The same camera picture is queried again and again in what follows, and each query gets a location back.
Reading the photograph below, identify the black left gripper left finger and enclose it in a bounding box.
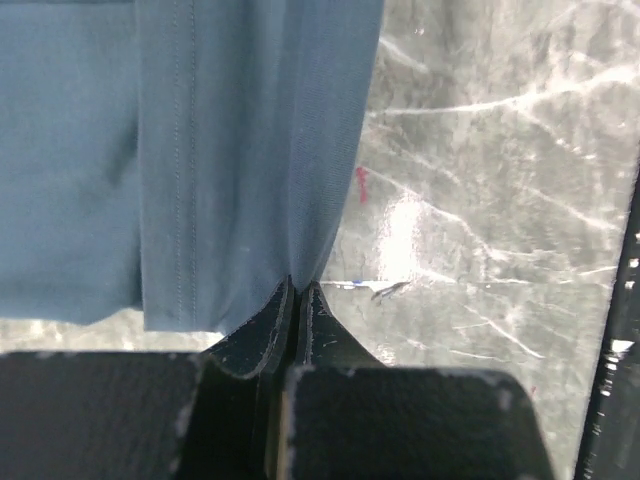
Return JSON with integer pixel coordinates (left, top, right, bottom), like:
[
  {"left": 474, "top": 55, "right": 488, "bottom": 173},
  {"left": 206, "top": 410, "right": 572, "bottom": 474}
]
[{"left": 1, "top": 282, "right": 295, "bottom": 479}]

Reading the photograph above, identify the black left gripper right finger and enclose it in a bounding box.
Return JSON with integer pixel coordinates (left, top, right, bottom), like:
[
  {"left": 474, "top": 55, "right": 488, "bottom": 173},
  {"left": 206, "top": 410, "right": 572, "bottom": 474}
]
[{"left": 279, "top": 284, "right": 553, "bottom": 479}]

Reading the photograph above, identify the blue-grey t-shirt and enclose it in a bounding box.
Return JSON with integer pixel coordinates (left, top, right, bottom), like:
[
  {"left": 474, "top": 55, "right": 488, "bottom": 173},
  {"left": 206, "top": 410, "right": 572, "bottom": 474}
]
[{"left": 1, "top": 1, "right": 383, "bottom": 334}]

